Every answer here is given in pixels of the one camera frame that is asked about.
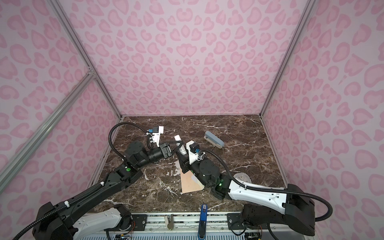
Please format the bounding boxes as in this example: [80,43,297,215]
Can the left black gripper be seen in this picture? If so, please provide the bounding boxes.
[137,140,183,171]

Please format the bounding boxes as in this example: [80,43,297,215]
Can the white glue stick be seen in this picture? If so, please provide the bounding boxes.
[174,135,187,155]

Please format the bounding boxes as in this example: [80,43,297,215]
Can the pink envelope with cream flap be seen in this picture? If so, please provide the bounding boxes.
[180,168,205,194]

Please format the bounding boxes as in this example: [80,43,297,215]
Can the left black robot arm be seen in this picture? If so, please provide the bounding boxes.
[32,141,183,240]

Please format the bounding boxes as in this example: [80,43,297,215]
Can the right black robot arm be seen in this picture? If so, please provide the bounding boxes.
[176,152,315,236]

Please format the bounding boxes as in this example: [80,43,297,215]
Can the blue grey stapler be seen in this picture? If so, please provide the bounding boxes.
[204,131,225,149]

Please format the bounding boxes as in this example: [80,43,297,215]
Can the beige hanging tag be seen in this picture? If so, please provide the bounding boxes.
[165,214,174,231]

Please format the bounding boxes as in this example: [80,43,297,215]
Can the blue black clip tool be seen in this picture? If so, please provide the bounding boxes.
[198,204,208,240]

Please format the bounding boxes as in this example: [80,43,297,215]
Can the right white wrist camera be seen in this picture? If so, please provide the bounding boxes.
[186,141,203,165]

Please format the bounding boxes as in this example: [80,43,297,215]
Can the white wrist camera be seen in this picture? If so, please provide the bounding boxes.
[186,141,203,165]
[147,126,164,149]

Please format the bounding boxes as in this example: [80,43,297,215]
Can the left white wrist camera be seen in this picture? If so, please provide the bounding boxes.
[147,126,164,149]

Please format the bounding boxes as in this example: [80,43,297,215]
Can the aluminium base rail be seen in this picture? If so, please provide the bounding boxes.
[74,209,307,240]

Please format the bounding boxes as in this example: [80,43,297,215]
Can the right black corrugated cable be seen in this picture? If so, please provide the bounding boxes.
[199,149,334,223]

